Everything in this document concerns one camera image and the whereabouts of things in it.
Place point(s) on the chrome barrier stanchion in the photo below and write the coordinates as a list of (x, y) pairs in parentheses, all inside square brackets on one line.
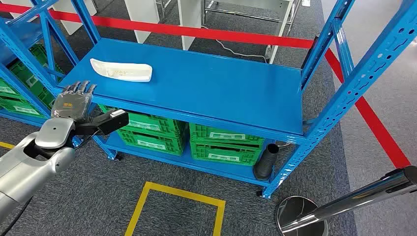
[(358, 198)]

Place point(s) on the white desk panel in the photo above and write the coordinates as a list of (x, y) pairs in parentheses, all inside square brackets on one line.
[(76, 16), (141, 19)]

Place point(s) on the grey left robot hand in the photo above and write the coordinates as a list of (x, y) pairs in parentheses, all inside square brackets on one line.
[(70, 104)]

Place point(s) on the blue steel shelf rack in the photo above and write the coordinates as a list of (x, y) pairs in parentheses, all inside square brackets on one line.
[(211, 84), (16, 39)]

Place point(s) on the white desk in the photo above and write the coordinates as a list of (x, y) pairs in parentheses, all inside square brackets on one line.
[(190, 22)]

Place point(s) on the yellow floor tape square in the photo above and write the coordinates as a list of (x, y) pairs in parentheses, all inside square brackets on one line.
[(6, 145)]

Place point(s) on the steel tube frame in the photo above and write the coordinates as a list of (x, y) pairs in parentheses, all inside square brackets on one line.
[(241, 14)]

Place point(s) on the white plastic shell part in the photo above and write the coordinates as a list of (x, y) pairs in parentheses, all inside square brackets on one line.
[(123, 71)]

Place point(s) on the red barrier belt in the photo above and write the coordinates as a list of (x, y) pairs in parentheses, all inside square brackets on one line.
[(195, 32)]

